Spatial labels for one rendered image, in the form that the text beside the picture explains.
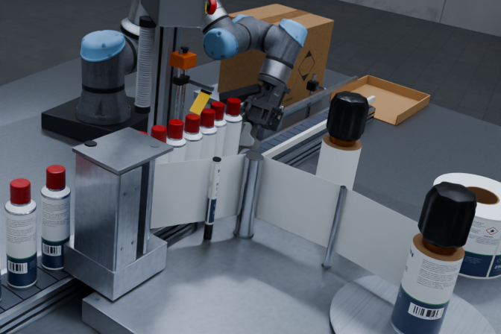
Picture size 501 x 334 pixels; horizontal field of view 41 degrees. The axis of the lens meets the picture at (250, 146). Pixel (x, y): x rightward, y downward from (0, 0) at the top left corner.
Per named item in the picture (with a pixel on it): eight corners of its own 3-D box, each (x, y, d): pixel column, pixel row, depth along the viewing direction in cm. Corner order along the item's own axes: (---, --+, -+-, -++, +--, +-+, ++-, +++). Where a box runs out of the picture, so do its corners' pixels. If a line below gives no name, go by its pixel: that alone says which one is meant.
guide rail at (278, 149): (158, 219, 142) (159, 211, 141) (154, 217, 142) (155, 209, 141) (373, 101, 225) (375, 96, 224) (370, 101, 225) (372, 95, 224)
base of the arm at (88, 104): (102, 129, 179) (101, 94, 175) (65, 115, 187) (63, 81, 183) (142, 115, 191) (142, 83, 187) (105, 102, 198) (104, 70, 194)
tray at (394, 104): (395, 126, 225) (398, 115, 223) (329, 102, 237) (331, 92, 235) (428, 105, 248) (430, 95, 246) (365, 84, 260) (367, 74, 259)
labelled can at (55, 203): (53, 276, 123) (54, 178, 114) (35, 264, 125) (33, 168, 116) (75, 264, 127) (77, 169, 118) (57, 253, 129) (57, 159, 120)
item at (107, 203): (112, 301, 118) (119, 174, 107) (62, 270, 124) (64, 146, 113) (165, 268, 129) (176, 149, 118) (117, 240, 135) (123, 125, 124)
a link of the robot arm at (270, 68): (259, 55, 165) (273, 65, 173) (253, 72, 165) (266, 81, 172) (285, 63, 162) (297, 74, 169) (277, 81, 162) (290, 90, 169)
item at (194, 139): (186, 205, 151) (194, 123, 143) (168, 196, 154) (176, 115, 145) (200, 197, 155) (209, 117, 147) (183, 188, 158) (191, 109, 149)
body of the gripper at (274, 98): (262, 127, 161) (282, 81, 161) (234, 115, 165) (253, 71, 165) (275, 134, 168) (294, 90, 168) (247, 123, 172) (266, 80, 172)
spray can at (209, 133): (209, 196, 156) (218, 116, 147) (186, 193, 156) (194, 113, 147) (211, 186, 161) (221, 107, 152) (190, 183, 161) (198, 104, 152)
